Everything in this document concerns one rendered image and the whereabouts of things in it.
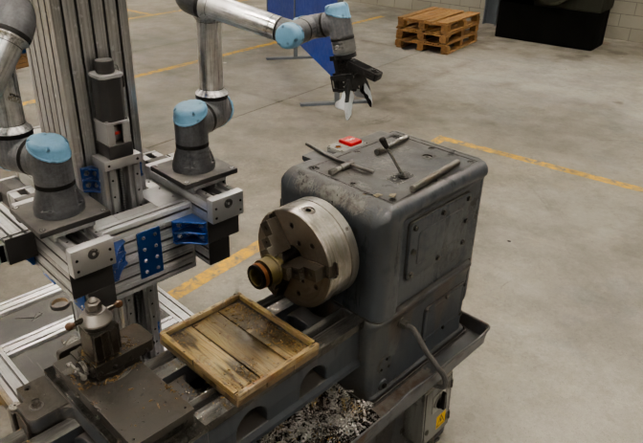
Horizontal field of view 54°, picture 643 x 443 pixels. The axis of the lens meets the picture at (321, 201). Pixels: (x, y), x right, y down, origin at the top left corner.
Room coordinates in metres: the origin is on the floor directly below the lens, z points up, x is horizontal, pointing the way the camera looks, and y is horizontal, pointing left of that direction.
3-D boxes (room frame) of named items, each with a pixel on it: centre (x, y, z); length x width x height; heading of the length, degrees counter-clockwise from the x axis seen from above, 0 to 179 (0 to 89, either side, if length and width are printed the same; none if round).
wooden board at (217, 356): (1.43, 0.23, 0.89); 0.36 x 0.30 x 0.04; 47
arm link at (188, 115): (2.07, 0.46, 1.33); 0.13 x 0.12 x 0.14; 157
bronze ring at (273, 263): (1.52, 0.15, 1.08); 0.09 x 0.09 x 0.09; 47
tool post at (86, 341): (1.22, 0.53, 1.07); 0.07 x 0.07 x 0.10; 47
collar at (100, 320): (1.22, 0.54, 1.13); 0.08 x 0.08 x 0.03
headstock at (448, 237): (1.93, -0.21, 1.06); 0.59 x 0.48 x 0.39; 137
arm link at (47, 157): (1.71, 0.81, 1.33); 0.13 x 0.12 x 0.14; 67
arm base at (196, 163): (2.06, 0.46, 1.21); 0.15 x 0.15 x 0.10
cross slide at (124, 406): (1.18, 0.49, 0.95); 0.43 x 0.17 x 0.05; 47
